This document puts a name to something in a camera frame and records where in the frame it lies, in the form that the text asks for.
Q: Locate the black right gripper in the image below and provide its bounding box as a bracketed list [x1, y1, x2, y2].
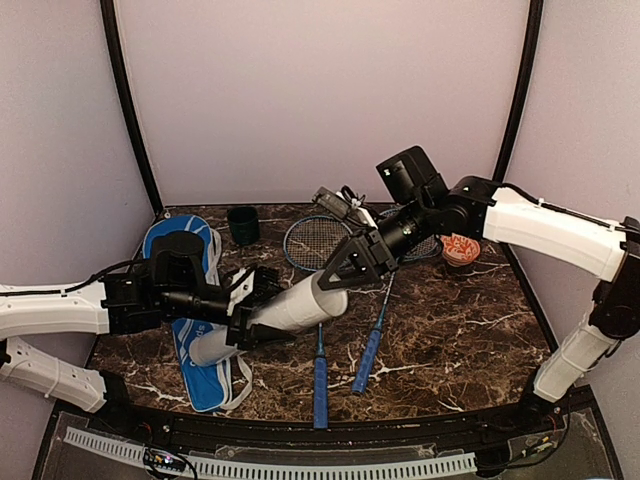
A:
[315, 196, 434, 291]

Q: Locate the white shuttlecock tube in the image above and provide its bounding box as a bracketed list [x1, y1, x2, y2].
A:
[189, 270, 348, 366]

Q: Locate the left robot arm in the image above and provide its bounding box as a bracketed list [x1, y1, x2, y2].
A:
[1, 231, 293, 436]

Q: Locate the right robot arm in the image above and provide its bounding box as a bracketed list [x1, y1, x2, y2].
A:
[318, 146, 639, 434]

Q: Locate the blue badminton racket left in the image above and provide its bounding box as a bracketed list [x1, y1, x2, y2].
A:
[283, 215, 351, 430]

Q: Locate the blue badminton racket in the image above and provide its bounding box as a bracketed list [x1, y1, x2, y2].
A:
[283, 215, 351, 430]
[351, 236, 440, 395]

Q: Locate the blue badminton racket right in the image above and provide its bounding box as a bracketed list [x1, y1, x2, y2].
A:
[351, 236, 440, 395]

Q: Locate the dark green cup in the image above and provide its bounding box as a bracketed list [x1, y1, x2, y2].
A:
[227, 206, 260, 246]

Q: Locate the blue racket bag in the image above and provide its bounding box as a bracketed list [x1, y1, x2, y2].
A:
[142, 215, 253, 413]

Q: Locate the orange patterned bowl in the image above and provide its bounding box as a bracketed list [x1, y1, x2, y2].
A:
[440, 234, 481, 267]

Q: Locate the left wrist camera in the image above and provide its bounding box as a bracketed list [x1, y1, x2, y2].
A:
[221, 267, 256, 317]

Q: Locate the white slotted cable duct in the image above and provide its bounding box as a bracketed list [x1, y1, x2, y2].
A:
[63, 427, 477, 479]

